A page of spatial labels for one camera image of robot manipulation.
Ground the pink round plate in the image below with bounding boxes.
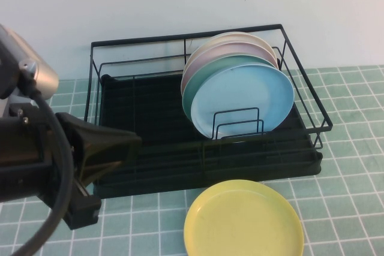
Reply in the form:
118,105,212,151
181,43,278,89

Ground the yellow round plate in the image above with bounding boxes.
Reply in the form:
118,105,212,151
183,179,305,256

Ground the green checked tablecloth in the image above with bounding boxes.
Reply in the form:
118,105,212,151
0,65,384,256

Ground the black wire dish rack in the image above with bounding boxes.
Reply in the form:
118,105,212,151
83,23,332,176

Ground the black camera cable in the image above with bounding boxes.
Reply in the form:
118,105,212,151
11,83,76,256

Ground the light blue round plate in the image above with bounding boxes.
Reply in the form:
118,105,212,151
190,62,295,140

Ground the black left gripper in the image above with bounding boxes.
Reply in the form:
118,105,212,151
8,102,142,230

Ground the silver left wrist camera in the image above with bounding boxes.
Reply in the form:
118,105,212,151
0,23,60,101

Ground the teal green round plate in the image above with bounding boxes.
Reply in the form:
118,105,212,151
182,54,283,122

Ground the cream round plate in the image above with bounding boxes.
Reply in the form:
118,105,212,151
182,31,277,71

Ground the black plastic drip tray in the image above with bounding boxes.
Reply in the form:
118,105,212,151
92,74,324,200

